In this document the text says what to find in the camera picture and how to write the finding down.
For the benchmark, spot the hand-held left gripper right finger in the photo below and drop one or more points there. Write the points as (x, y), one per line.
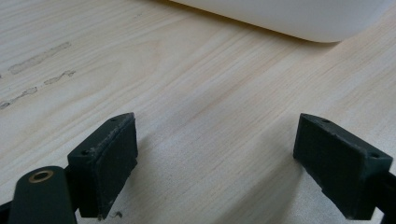
(339, 165)

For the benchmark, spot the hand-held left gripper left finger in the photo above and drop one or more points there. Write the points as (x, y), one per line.
(102, 168)

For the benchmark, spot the white plastic container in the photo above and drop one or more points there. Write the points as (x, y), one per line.
(289, 17)

